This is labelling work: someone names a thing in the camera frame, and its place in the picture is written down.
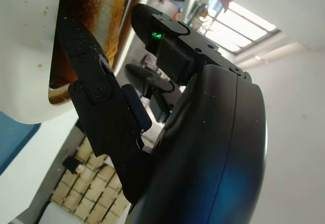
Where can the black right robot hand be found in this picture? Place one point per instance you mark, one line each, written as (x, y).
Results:
(208, 145)

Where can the browned toast slice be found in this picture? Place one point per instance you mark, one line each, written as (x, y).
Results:
(106, 18)

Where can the cream white toaster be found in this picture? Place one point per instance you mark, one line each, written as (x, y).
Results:
(25, 31)

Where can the bright window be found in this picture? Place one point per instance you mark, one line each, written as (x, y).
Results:
(243, 28)

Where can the wooden crates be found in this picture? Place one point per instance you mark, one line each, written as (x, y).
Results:
(89, 196)

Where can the blue plastic tray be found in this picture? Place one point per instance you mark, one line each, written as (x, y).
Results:
(12, 137)

